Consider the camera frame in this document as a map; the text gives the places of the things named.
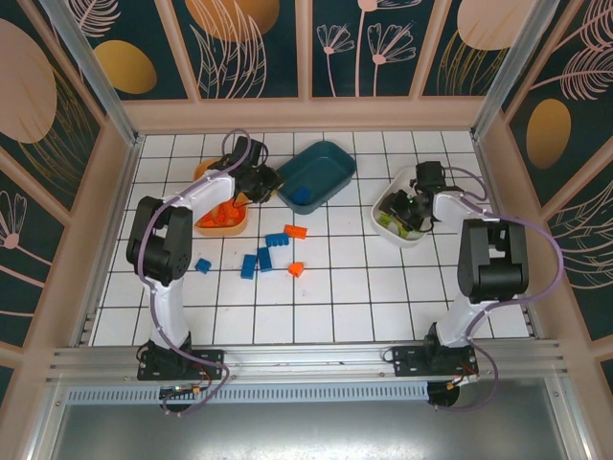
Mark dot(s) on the slotted metal side rail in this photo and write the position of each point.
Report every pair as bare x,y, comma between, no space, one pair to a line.
529,323
85,333

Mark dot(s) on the aluminium mounting rail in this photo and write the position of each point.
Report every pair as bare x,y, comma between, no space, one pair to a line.
306,359

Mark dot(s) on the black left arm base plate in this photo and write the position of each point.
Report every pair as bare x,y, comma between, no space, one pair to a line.
211,359

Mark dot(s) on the teal plastic container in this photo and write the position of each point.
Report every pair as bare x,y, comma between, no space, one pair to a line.
325,167

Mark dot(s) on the orange plastic container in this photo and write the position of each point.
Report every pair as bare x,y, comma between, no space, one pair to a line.
225,231

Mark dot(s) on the aluminium frame post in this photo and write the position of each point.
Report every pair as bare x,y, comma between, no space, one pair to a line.
99,76
513,67

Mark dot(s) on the white plastic container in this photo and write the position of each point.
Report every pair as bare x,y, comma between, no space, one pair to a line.
395,187

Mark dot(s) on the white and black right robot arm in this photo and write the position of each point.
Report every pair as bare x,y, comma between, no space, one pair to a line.
493,268

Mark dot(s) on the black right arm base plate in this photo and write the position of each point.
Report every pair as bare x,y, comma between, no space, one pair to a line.
407,359

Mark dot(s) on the small blue lego brick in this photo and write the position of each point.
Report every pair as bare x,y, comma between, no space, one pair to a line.
203,265

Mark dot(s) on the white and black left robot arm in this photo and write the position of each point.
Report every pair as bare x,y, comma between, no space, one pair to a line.
158,239

